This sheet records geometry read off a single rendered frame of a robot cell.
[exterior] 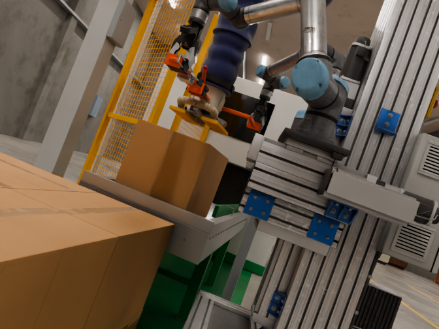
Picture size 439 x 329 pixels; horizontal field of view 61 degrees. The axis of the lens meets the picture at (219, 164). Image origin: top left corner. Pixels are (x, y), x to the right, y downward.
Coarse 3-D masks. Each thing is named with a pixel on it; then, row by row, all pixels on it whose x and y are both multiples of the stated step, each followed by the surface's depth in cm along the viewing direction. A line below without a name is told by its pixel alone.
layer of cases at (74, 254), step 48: (0, 192) 107; (48, 192) 132; (96, 192) 173; (0, 240) 71; (48, 240) 81; (96, 240) 95; (144, 240) 133; (0, 288) 64; (48, 288) 80; (96, 288) 106; (144, 288) 156
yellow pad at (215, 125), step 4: (204, 120) 198; (208, 120) 198; (212, 120) 197; (216, 120) 199; (208, 124) 208; (212, 124) 202; (216, 124) 197; (220, 124) 202; (212, 128) 219; (216, 128) 212; (220, 128) 207; (220, 132) 223; (224, 132) 218
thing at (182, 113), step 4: (172, 108) 202; (176, 108) 202; (180, 108) 201; (184, 108) 210; (176, 112) 209; (180, 112) 203; (184, 112) 201; (188, 112) 205; (180, 116) 220; (184, 116) 214; (188, 116) 208; (192, 116) 214; (188, 120) 225; (192, 120) 218; (196, 120) 223; (196, 124) 230
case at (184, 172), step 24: (144, 144) 187; (168, 144) 185; (192, 144) 183; (120, 168) 188; (144, 168) 186; (168, 168) 184; (192, 168) 182; (216, 168) 214; (144, 192) 185; (168, 192) 182; (192, 192) 181
